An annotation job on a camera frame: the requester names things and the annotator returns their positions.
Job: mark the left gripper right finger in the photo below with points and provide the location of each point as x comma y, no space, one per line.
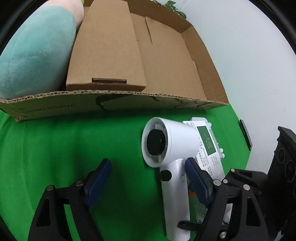
208,196

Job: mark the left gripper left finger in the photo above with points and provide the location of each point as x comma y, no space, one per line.
50,222

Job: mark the white green medicine box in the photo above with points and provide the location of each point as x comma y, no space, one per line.
209,159

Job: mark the white hair dryer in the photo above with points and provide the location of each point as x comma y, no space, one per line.
166,144

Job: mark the black phone on table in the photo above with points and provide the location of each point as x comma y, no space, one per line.
245,134

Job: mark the green table cloth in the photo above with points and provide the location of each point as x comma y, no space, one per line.
63,149

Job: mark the teal pink plush toy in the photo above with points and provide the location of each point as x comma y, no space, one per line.
36,58

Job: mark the large open cardboard box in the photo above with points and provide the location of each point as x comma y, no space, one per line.
126,55

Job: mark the right potted green plant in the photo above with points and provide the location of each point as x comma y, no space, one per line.
171,5

